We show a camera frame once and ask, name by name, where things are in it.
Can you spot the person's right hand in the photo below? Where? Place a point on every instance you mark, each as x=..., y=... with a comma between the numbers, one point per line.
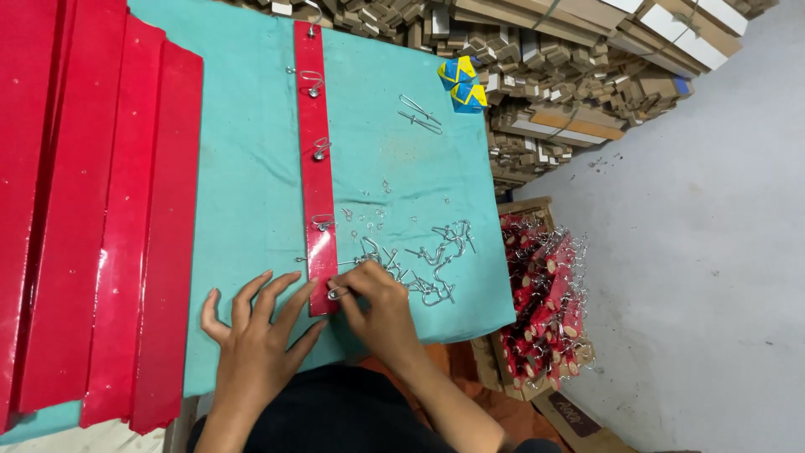
x=383, y=314

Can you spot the person's left hand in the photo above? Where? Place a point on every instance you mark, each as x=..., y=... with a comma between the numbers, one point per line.
x=251, y=358

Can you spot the narrow red glossy board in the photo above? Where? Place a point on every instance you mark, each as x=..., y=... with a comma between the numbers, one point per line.
x=316, y=189

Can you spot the pile of silver hooks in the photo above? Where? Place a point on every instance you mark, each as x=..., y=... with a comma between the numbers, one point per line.
x=427, y=270

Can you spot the scattered small screw eyes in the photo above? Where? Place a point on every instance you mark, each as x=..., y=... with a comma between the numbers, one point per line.
x=377, y=217

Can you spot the person's black clothing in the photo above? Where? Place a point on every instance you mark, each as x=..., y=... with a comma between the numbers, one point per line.
x=339, y=409

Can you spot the crate of finished red racks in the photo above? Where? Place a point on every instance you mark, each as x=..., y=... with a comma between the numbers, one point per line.
x=544, y=308

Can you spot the teal cloth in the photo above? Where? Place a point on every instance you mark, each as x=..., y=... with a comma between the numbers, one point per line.
x=251, y=157

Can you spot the stack of red glossy strips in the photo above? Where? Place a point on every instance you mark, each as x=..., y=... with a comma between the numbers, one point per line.
x=94, y=220

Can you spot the brown cardboard box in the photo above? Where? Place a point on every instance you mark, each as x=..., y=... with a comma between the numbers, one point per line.
x=575, y=418

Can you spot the blue and yellow small box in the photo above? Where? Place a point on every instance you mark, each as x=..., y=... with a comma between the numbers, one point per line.
x=469, y=98
x=457, y=71

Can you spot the heap of cardboard pieces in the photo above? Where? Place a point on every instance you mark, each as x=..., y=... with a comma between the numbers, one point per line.
x=566, y=75

